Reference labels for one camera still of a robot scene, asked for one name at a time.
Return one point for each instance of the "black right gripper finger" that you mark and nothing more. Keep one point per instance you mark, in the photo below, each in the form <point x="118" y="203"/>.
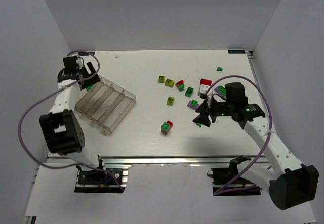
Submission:
<point x="203" y="108"/>
<point x="202" y="119"/>

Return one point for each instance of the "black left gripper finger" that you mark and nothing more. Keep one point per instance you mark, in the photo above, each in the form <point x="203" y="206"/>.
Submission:
<point x="91" y="68"/>
<point x="90" y="82"/>

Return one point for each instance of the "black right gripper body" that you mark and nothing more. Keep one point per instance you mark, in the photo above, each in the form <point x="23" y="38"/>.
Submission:
<point x="210" y="110"/>

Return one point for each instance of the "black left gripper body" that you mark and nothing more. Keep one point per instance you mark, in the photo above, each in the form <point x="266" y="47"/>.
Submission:
<point x="84" y="76"/>

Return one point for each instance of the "long green lego brick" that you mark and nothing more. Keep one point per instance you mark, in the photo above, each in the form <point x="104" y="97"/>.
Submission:
<point x="89" y="88"/>

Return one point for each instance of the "red rectangular lego brick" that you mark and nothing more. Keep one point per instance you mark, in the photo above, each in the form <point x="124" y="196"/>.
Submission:
<point x="204" y="81"/>

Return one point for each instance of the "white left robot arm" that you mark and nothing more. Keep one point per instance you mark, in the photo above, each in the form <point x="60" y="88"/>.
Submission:
<point x="61" y="129"/>

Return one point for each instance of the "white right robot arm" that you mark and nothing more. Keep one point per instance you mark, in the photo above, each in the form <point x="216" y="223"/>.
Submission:
<point x="290" y="182"/>

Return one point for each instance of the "purple plate green lego centre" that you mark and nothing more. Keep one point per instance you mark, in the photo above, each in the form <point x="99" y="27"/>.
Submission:
<point x="193" y="104"/>

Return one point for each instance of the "purple plate green lego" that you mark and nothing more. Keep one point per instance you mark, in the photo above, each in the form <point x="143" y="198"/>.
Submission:
<point x="221" y="91"/>
<point x="193" y="104"/>

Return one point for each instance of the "blue label left corner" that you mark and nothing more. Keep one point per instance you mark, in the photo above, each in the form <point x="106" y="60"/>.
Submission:
<point x="82" y="53"/>

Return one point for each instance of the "blue label corner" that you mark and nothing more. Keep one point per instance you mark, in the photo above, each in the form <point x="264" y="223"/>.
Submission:
<point x="236" y="51"/>
<point x="82" y="53"/>

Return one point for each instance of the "purple plate green lego right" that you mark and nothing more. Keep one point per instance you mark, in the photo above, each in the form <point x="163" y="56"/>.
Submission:
<point x="221" y="91"/>

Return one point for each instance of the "green square lego brick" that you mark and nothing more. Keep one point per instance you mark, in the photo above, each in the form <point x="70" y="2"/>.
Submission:
<point x="189" y="92"/>

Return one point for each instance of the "clear compartment organizer tray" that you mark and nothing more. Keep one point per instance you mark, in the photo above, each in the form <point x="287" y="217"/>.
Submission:
<point x="105" y="105"/>

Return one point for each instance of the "red roof green lego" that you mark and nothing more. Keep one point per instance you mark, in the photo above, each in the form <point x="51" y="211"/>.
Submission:
<point x="180" y="85"/>

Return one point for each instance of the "lime lego brick lower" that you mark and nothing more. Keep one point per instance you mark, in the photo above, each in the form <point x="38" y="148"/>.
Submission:
<point x="170" y="101"/>

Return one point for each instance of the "lime lego brick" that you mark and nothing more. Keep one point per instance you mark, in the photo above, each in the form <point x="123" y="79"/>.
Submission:
<point x="170" y="101"/>
<point x="169" y="83"/>
<point x="161" y="79"/>

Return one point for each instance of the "lime lego brick middle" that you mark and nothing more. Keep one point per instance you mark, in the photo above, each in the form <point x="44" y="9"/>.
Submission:
<point x="169" y="83"/>

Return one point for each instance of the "lime lego brick far left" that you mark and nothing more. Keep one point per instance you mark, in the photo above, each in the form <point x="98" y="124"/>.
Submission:
<point x="161" y="79"/>

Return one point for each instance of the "blue label right corner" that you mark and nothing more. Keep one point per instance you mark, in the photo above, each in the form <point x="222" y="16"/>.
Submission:
<point x="236" y="51"/>

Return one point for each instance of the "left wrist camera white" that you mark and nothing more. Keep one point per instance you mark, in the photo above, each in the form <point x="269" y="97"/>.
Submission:
<point x="80" y="62"/>

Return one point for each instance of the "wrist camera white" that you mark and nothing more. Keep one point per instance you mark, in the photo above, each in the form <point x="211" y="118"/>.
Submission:
<point x="80" y="62"/>
<point x="205" y="93"/>

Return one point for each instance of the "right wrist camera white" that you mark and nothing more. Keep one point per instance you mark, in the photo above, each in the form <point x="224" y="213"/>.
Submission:
<point x="205" y="93"/>

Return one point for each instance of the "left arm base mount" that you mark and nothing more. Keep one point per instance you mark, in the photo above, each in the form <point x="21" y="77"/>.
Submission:
<point x="101" y="182"/>

